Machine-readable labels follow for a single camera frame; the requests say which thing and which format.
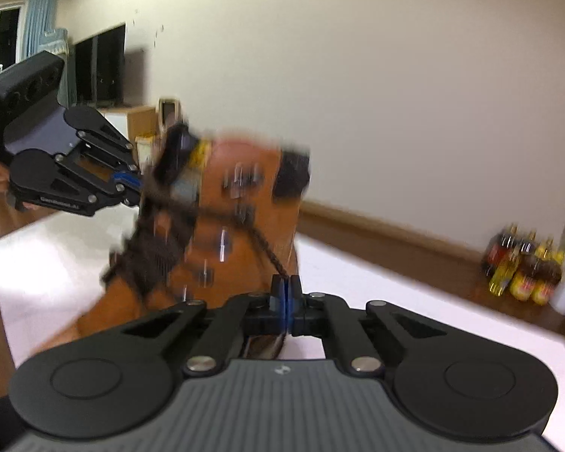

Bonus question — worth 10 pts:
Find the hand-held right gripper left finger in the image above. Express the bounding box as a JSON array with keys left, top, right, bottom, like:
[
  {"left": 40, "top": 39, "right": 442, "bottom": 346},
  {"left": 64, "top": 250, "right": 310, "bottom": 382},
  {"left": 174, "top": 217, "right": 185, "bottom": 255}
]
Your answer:
[{"left": 121, "top": 273, "right": 289, "bottom": 376}]

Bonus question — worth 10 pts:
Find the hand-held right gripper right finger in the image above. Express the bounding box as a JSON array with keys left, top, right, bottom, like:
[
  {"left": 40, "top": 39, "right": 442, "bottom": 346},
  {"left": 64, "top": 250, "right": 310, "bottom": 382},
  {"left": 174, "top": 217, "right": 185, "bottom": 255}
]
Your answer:
[{"left": 287, "top": 273, "right": 454, "bottom": 376}]

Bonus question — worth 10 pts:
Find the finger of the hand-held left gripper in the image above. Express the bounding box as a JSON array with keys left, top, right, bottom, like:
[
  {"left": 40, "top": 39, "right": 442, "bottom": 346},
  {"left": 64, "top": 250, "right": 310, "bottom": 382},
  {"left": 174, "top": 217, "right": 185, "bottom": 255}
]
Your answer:
[
  {"left": 74, "top": 121, "right": 145, "bottom": 185},
  {"left": 51, "top": 151, "right": 145, "bottom": 218}
]

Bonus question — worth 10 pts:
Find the dark brown shoelace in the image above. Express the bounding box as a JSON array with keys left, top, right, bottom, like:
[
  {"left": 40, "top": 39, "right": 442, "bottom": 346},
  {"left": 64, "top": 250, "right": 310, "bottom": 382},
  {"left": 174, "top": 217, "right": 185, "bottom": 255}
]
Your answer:
[{"left": 101, "top": 122, "right": 295, "bottom": 293}]

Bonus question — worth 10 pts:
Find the brown leather boot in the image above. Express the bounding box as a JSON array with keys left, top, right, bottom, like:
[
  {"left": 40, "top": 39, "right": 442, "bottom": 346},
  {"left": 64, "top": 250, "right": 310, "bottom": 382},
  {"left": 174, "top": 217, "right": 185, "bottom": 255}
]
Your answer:
[{"left": 73, "top": 122, "right": 312, "bottom": 344}]

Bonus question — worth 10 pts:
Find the brown cardboard carton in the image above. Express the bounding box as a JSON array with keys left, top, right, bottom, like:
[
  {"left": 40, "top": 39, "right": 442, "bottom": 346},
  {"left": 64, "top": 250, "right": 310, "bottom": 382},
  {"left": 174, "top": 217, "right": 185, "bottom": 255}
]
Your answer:
[{"left": 126, "top": 107, "right": 159, "bottom": 170}]

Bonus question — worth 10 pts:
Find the window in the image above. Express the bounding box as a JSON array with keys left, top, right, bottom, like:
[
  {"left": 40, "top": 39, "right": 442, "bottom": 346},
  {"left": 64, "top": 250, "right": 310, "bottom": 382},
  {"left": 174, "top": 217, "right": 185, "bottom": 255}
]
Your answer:
[{"left": 0, "top": 7, "right": 24, "bottom": 83}]

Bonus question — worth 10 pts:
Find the black television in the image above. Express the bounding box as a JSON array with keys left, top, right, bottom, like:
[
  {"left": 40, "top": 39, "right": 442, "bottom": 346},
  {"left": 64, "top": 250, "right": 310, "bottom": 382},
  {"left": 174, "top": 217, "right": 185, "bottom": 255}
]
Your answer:
[{"left": 73, "top": 26, "right": 126, "bottom": 110}]

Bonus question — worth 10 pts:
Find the light blue curtain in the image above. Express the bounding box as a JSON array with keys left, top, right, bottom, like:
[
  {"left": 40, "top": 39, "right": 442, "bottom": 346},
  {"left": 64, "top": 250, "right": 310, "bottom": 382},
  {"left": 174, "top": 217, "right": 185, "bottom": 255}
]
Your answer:
[{"left": 23, "top": 0, "right": 70, "bottom": 104}]

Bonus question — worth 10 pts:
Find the group of cooking oil bottles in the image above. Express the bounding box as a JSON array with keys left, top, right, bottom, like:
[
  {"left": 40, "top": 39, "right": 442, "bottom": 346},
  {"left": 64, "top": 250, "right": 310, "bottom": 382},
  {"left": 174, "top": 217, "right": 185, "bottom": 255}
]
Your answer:
[{"left": 480, "top": 223, "right": 565, "bottom": 307}]

